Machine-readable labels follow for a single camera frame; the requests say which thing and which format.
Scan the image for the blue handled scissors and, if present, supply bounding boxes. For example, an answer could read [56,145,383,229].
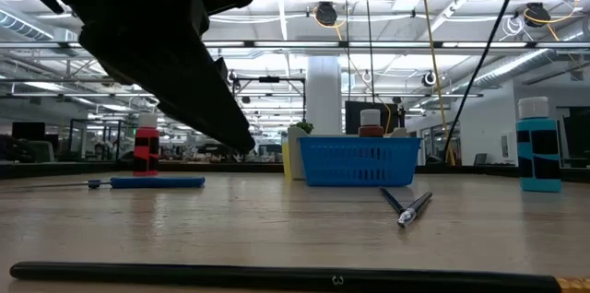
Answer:
[18,176,207,192]

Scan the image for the brown paint bottle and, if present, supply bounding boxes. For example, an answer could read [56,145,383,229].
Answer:
[358,108,385,139]

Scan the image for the black paintbrush gold ferrule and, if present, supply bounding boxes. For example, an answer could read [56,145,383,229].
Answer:
[8,260,590,293]

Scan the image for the black paintbrush silver ferrule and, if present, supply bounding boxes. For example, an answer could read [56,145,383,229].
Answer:
[396,191,434,229]

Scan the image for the red paint bottle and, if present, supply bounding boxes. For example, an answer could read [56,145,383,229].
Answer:
[132,111,161,178]

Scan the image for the blue paint bottle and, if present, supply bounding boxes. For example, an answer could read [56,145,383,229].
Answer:
[515,96,563,193]

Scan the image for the yellow plastic bin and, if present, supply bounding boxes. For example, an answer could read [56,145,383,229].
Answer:
[280,138,292,179]

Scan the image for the white building column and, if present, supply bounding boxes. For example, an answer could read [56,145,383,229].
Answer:
[306,55,343,136]

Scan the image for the small black desk monitor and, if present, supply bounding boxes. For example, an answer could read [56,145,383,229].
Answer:
[11,121,47,142]

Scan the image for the dark office chair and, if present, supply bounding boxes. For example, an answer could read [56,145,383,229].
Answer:
[0,135,55,164]

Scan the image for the black background monitor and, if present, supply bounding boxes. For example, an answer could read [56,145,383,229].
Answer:
[344,100,407,136]

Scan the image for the blue plastic bin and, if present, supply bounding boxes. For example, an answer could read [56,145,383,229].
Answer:
[297,135,423,188]

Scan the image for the distant black gantry frame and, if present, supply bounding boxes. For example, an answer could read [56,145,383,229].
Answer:
[230,76,308,147]

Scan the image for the thin black hanging cable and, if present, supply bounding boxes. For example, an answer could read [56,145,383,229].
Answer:
[343,0,351,103]

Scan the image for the yellow hanging cable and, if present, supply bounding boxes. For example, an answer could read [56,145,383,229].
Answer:
[417,0,457,168]

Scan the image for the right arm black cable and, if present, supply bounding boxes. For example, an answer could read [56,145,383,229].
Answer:
[442,0,525,163]

